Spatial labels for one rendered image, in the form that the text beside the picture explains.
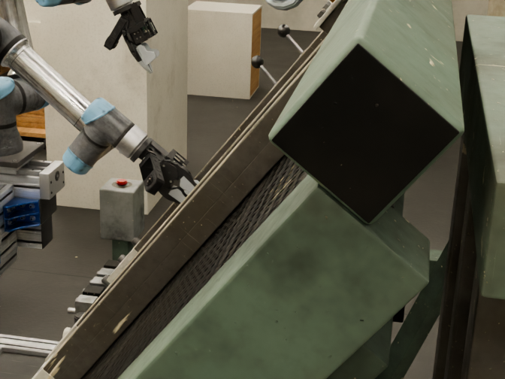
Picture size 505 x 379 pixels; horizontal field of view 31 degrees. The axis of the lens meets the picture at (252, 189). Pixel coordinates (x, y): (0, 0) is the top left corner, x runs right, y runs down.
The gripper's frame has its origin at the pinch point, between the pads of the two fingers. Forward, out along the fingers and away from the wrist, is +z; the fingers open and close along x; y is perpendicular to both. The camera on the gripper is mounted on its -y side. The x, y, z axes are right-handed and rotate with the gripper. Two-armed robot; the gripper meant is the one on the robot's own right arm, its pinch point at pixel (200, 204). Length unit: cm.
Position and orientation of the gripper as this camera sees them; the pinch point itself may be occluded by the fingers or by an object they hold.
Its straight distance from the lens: 220.7
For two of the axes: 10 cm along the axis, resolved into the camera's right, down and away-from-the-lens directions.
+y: 1.9, -3.4, 9.2
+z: 7.6, 6.4, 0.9
